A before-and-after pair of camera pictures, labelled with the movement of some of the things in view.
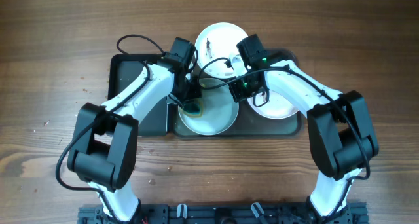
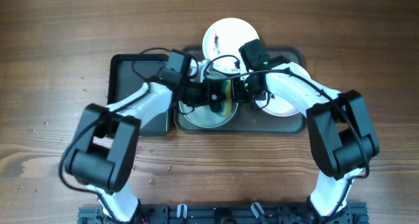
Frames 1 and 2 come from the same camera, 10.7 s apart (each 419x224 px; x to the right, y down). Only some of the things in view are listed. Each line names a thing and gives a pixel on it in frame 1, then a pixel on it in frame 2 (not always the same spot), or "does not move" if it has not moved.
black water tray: x=123 y=71 does not move
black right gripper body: x=250 y=90 does not move
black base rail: x=226 y=213 does not move
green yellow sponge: x=194 y=108 → x=226 y=104
